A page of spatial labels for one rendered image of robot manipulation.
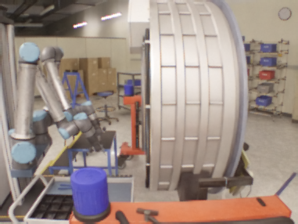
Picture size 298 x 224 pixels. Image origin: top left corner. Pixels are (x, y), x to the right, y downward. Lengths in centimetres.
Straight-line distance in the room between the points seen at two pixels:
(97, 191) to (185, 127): 59
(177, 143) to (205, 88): 30
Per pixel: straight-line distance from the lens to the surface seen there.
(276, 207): 93
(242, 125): 118
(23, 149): 154
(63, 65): 823
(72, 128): 161
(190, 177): 135
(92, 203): 75
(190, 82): 113
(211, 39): 126
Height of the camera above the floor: 147
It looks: 14 degrees down
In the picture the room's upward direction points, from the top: straight up
